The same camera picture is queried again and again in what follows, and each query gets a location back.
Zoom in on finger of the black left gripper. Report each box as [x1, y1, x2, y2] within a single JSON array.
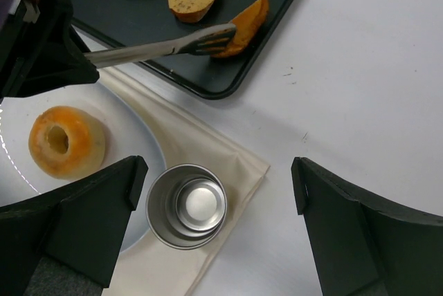
[[1, 0, 99, 98]]

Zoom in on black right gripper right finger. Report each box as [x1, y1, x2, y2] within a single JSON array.
[[291, 157, 442, 295]]

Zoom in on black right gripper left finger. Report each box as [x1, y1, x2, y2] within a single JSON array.
[[1, 156, 148, 295]]

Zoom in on orange glazed donut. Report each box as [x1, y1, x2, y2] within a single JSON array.
[[28, 106, 106, 181]]

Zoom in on metal tongs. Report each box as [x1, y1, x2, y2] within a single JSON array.
[[84, 23, 237, 68]]

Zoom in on small bread loaf half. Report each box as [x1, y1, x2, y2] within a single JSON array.
[[211, 0, 269, 58]]

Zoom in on black baking tray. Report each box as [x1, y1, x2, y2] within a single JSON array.
[[71, 0, 293, 100]]

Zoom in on beige cloth placemat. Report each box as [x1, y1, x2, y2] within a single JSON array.
[[100, 68, 269, 295]]

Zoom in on light blue oval plate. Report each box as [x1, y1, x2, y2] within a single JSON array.
[[1, 83, 166, 251]]

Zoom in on stainless steel cup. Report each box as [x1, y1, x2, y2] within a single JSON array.
[[146, 164, 228, 250]]

